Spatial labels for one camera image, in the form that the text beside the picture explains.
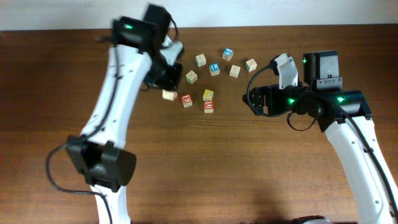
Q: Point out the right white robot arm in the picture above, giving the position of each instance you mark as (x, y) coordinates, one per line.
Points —
(344, 116)

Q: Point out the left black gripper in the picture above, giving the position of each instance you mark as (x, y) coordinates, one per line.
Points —
(170, 82)

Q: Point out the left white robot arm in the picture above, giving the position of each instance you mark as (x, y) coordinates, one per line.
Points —
(141, 54)

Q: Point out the plain wooden block far left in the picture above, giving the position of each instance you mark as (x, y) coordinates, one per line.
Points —
(200, 60)

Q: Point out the red letter E block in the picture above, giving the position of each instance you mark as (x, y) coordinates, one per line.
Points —
(187, 100)

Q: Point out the blue letter L block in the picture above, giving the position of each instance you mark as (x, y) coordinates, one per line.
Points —
(215, 69)

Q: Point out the green edged wooden block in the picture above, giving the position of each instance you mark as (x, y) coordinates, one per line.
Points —
(191, 77)
(250, 65)

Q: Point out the plain wooden block centre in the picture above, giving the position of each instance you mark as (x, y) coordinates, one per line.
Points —
(235, 70)

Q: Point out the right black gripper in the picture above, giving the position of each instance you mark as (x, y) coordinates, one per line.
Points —
(261, 99)

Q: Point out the red letter U block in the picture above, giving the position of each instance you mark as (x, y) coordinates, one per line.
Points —
(208, 106)

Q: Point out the yellow wooden block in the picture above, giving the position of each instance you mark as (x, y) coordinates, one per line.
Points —
(208, 95)

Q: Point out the plain wooden picture block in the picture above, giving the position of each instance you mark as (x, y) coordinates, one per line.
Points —
(169, 95)

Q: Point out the blue number five block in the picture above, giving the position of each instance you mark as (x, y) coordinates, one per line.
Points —
(227, 54)

